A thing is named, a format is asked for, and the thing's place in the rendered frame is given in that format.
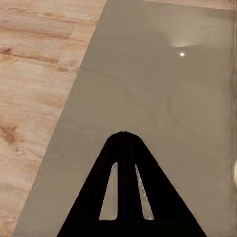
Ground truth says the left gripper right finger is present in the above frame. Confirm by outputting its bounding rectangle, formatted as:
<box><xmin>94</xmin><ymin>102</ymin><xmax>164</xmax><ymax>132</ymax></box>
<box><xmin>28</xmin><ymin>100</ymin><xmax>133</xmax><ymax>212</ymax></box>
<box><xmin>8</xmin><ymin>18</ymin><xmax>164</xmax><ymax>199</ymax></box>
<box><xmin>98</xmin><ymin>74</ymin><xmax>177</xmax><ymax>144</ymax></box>
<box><xmin>124</xmin><ymin>131</ymin><xmax>207</xmax><ymax>237</ymax></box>

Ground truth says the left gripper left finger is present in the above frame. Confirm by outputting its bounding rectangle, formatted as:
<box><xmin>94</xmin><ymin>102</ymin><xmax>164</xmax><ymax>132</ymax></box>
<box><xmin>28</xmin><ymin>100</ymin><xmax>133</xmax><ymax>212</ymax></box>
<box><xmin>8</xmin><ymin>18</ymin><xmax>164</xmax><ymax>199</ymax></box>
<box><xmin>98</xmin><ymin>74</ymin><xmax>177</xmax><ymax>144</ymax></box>
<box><xmin>57</xmin><ymin>131</ymin><xmax>131</xmax><ymax>237</ymax></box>

